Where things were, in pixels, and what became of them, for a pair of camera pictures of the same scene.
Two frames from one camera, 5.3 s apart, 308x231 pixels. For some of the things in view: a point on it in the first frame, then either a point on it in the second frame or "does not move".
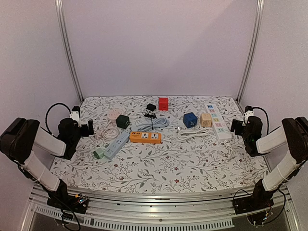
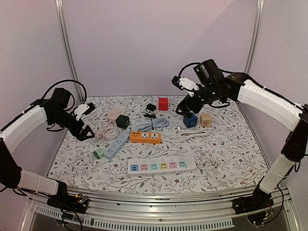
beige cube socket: [205, 120] does not move
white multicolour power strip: [220, 127] → [161, 165]
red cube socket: [163, 104] does not move
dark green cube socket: [122, 121] does not move
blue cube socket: [189, 120] does not move
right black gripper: [238, 127] → [188, 106]
